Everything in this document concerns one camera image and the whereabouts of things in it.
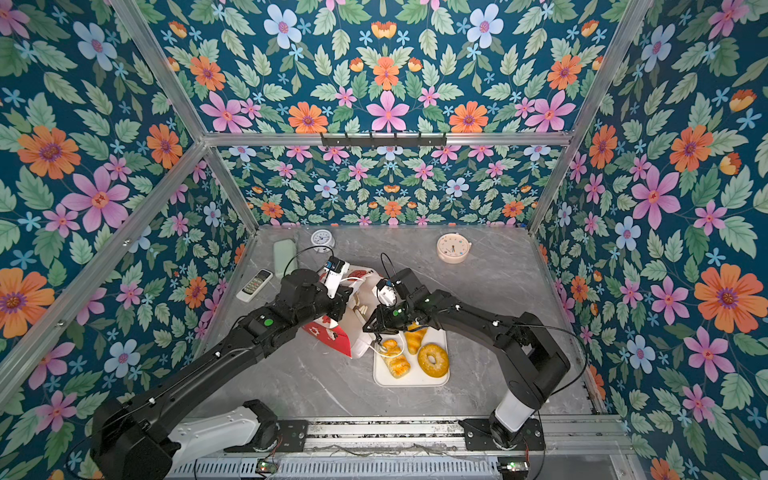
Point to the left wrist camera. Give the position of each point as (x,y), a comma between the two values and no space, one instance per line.
(335,271)

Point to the white remote control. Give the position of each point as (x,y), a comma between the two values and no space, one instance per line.
(254,285)

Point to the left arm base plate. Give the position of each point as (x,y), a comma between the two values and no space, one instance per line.
(281,436)

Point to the black hook rail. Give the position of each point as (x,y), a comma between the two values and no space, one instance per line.
(371,140)

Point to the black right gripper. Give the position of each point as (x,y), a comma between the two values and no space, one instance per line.
(382,319)

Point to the red white paper bag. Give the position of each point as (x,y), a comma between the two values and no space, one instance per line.
(346,335)

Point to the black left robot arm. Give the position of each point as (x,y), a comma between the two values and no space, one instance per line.
(153,433)

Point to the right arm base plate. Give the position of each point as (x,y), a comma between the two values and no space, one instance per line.
(491,435)

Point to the yellow fake croissant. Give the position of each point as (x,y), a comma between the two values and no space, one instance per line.
(414,335)

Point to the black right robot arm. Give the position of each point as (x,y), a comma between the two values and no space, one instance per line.
(531,360)

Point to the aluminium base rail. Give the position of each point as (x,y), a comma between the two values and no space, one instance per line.
(559,434)

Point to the fake bagel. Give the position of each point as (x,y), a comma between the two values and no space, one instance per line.
(433,360)

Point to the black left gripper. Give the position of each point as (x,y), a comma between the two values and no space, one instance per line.
(340,299)

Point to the white rectangular tray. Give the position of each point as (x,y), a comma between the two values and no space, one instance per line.
(415,377)

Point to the white round alarm clock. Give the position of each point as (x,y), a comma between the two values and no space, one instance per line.
(322,240)

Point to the green glasses case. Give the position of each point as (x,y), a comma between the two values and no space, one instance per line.
(285,255)

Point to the braided fake bread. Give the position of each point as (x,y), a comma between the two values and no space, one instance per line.
(394,358)

